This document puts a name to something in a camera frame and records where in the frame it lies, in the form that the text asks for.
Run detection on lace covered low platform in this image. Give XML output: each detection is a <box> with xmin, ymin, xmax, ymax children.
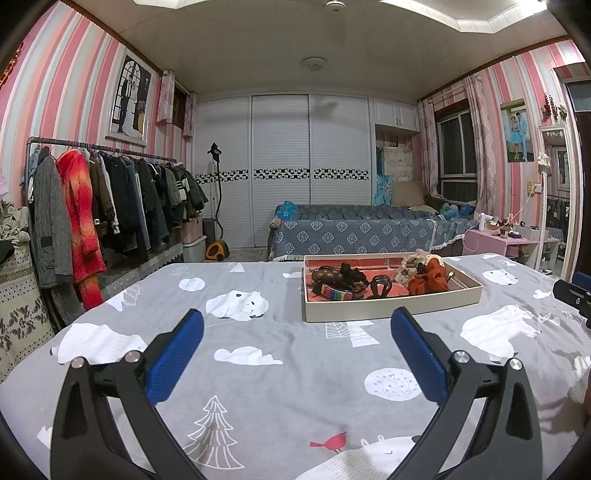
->
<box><xmin>99</xmin><ymin>239</ymin><xmax>185</xmax><ymax>301</ymax></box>

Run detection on blue hanging cloth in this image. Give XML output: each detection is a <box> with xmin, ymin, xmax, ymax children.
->
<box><xmin>374</xmin><ymin>146</ymin><xmax>393</xmax><ymax>206</ymax></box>

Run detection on row of hanging dark clothes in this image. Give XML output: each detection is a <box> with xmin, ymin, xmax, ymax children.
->
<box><xmin>28</xmin><ymin>145</ymin><xmax>210</xmax><ymax>289</ymax></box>

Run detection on red orange fleece robe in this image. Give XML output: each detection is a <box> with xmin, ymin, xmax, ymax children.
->
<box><xmin>56</xmin><ymin>148</ymin><xmax>108</xmax><ymax>311</ymax></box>

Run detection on white framed standing mirror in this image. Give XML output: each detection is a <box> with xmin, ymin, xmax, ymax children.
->
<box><xmin>537</xmin><ymin>124</ymin><xmax>581</xmax><ymax>274</ymax></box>

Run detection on small curtained window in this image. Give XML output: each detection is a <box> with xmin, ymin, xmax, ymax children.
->
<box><xmin>156</xmin><ymin>69</ymin><xmax>197</xmax><ymax>137</ymax></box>

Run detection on black claw hair clip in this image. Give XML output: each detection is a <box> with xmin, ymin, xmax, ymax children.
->
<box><xmin>368</xmin><ymin>275</ymin><xmax>391</xmax><ymax>300</ymax></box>

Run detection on dark framed window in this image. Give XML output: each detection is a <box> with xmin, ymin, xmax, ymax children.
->
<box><xmin>436</xmin><ymin>110</ymin><xmax>479</xmax><ymax>204</ymax></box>

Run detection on yellow plush pineapple hair tie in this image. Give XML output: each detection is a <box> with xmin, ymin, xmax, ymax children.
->
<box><xmin>394</xmin><ymin>248</ymin><xmax>445</xmax><ymax>284</ymax></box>

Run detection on white storage boxes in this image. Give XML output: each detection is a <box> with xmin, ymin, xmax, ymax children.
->
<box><xmin>180</xmin><ymin>216</ymin><xmax>208</xmax><ymax>264</ymax></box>

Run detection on metal clothes rack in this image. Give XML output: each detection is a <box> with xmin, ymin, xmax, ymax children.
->
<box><xmin>26</xmin><ymin>136</ymin><xmax>179</xmax><ymax>204</ymax></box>

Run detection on framed wedding wall poster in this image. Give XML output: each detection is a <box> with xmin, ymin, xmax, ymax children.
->
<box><xmin>105</xmin><ymin>54</ymin><xmax>153</xmax><ymax>145</ymax></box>

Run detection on rainbow striped band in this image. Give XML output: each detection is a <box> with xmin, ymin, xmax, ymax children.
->
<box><xmin>320</xmin><ymin>284</ymin><xmax>366</xmax><ymax>301</ymax></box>

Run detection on shallow cardboard tray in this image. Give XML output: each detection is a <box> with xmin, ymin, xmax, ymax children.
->
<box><xmin>301</xmin><ymin>252</ymin><xmax>485</xmax><ymax>324</ymax></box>

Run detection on pink nightstand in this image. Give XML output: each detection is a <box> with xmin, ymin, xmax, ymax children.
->
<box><xmin>462</xmin><ymin>228</ymin><xmax>562</xmax><ymax>265</ymax></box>

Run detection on brown wooden bead bracelet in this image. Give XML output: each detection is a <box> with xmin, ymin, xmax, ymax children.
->
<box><xmin>310</xmin><ymin>267</ymin><xmax>343</xmax><ymax>286</ymax></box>

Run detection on orange scrunchie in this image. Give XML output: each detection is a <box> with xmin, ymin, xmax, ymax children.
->
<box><xmin>407</xmin><ymin>258</ymin><xmax>451</xmax><ymax>296</ymax></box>

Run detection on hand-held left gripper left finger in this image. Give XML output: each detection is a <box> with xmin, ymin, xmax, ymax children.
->
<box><xmin>49</xmin><ymin>308</ymin><xmax>206</xmax><ymax>480</ymax></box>

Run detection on pink patterned curtain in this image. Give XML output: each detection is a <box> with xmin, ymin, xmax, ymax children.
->
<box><xmin>417</xmin><ymin>99</ymin><xmax>440</xmax><ymax>197</ymax></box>
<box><xmin>464</xmin><ymin>73</ymin><xmax>498</xmax><ymax>214</ymax></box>

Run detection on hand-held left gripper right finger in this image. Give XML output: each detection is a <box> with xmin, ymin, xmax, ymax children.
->
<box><xmin>387</xmin><ymin>306</ymin><xmax>542</xmax><ymax>480</ymax></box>

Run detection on red flower wall decoration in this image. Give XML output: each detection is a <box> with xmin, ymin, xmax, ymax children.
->
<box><xmin>540</xmin><ymin>91</ymin><xmax>568</xmax><ymax>123</ymax></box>

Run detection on couple wall poster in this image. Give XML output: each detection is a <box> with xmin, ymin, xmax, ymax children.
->
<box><xmin>501</xmin><ymin>97</ymin><xmax>535</xmax><ymax>164</ymax></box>

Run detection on leaf patterned cloth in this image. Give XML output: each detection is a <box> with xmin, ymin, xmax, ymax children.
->
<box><xmin>0</xmin><ymin>239</ymin><xmax>57</xmax><ymax>385</ymax></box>

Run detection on yellow garment steamer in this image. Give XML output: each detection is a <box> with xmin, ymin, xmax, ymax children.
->
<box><xmin>205</xmin><ymin>141</ymin><xmax>232</xmax><ymax>262</ymax></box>

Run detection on bed with blue cover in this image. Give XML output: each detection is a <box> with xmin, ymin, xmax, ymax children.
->
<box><xmin>268</xmin><ymin>202</ymin><xmax>477</xmax><ymax>263</ymax></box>

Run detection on black braided cord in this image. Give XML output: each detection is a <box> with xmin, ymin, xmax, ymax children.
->
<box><xmin>340</xmin><ymin>261</ymin><xmax>369</xmax><ymax>293</ymax></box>

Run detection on beige cushion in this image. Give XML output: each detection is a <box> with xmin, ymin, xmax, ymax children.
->
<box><xmin>392</xmin><ymin>182</ymin><xmax>426</xmax><ymax>209</ymax></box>

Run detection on white sliding door wardrobe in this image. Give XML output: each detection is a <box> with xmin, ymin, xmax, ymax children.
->
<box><xmin>192</xmin><ymin>93</ymin><xmax>421</xmax><ymax>250</ymax></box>

